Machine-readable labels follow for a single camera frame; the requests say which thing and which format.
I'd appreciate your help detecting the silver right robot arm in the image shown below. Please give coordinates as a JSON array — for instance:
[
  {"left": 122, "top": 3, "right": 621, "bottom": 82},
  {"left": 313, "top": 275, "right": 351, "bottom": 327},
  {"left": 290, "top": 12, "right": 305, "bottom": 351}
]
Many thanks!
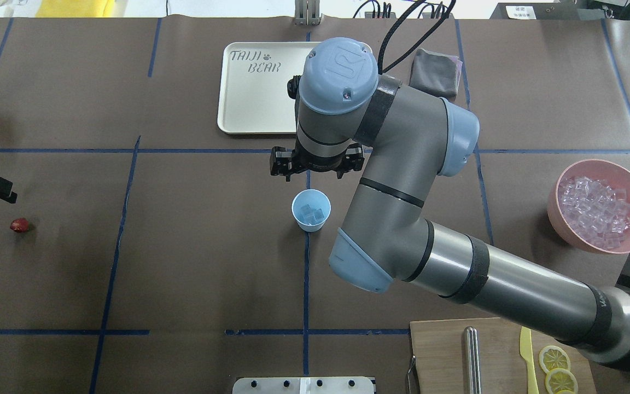
[{"left": 270, "top": 37, "right": 630, "bottom": 372}]

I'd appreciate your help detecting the light blue cup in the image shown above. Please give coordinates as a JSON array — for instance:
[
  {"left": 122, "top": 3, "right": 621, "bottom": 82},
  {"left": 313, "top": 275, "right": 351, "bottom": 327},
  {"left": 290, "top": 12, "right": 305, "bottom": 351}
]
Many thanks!
[{"left": 291, "top": 189, "right": 331, "bottom": 233}]

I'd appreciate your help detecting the lemon slice upper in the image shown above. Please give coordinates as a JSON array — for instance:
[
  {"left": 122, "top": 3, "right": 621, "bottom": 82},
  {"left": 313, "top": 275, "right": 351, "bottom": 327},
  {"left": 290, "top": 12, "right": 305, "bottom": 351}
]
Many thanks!
[{"left": 538, "top": 346, "right": 571, "bottom": 374}]

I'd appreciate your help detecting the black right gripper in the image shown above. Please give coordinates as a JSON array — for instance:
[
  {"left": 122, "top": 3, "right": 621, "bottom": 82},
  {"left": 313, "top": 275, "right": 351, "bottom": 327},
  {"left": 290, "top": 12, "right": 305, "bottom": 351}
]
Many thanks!
[{"left": 270, "top": 144, "right": 365, "bottom": 182}]

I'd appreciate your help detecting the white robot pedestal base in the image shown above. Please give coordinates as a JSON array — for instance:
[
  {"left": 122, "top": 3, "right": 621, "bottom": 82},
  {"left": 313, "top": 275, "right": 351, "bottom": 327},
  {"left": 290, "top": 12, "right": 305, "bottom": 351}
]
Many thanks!
[{"left": 232, "top": 376, "right": 377, "bottom": 393}]

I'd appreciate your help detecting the cream bear tray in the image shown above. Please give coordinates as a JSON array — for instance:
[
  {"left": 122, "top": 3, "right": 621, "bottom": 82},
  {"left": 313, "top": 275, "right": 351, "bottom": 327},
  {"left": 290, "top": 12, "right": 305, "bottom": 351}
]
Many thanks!
[{"left": 217, "top": 42, "right": 374, "bottom": 135}]

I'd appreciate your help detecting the wooden cutting board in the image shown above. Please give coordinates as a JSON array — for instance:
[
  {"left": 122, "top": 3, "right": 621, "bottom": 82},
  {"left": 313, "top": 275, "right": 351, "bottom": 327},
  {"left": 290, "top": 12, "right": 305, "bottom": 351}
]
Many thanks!
[{"left": 409, "top": 317, "right": 597, "bottom": 394}]

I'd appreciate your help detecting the grey folded cloth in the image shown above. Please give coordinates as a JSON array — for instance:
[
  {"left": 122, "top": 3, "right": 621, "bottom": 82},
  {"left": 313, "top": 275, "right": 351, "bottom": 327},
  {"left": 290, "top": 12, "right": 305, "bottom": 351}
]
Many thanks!
[{"left": 409, "top": 48, "right": 463, "bottom": 99}]

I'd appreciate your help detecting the lemon slice lower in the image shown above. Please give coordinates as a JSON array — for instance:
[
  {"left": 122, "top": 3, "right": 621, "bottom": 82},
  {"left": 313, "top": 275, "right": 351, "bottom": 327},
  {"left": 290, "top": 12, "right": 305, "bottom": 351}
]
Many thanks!
[{"left": 544, "top": 368, "right": 579, "bottom": 393}]

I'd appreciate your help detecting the clear ice cube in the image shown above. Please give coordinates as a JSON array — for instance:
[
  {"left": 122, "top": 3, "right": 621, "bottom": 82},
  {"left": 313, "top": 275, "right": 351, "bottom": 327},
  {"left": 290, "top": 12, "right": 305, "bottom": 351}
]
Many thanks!
[
  {"left": 308, "top": 209, "right": 325, "bottom": 226},
  {"left": 300, "top": 204, "right": 314, "bottom": 221}
]

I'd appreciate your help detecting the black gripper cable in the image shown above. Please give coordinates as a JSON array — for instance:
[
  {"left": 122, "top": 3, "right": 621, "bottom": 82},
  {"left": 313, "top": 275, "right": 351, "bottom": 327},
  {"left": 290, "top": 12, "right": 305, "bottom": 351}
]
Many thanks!
[{"left": 376, "top": 0, "right": 457, "bottom": 76}]

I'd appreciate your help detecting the red strawberry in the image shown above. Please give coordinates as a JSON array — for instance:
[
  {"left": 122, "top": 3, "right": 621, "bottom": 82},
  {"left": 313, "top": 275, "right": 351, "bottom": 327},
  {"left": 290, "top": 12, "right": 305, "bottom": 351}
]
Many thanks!
[{"left": 9, "top": 218, "right": 31, "bottom": 234}]

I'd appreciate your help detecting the yellow plastic knife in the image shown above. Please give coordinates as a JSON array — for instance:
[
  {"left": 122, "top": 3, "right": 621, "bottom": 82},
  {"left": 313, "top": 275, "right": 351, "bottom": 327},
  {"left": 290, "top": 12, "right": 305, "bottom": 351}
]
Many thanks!
[{"left": 518, "top": 326, "right": 540, "bottom": 394}]

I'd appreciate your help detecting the yellow cloth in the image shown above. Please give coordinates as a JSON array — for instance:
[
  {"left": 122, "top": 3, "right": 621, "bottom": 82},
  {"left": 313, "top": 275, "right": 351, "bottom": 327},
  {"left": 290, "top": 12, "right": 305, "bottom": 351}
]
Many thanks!
[{"left": 35, "top": 1, "right": 115, "bottom": 18}]

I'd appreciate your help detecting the lemon slice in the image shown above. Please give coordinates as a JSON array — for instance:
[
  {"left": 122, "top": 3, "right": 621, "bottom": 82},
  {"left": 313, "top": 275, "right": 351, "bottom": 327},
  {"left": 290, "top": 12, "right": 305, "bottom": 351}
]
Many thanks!
[
  {"left": 538, "top": 346, "right": 571, "bottom": 374},
  {"left": 544, "top": 368, "right": 579, "bottom": 393}
]

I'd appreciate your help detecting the aluminium frame post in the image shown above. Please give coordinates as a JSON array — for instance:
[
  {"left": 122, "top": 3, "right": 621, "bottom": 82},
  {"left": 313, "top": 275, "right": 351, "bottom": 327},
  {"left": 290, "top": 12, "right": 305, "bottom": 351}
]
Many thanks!
[{"left": 293, "top": 0, "right": 322, "bottom": 26}]

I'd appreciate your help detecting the steel knife sharpener rod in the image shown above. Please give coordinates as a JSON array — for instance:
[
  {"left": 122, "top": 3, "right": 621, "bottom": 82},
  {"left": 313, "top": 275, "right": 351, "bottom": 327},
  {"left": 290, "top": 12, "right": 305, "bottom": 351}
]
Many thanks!
[{"left": 463, "top": 326, "right": 482, "bottom": 393}]

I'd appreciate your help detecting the pile of ice cubes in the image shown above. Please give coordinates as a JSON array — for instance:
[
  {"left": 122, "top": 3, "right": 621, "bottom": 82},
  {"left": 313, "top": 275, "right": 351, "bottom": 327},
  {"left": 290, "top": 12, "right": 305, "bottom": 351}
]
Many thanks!
[{"left": 557, "top": 176, "right": 630, "bottom": 250}]

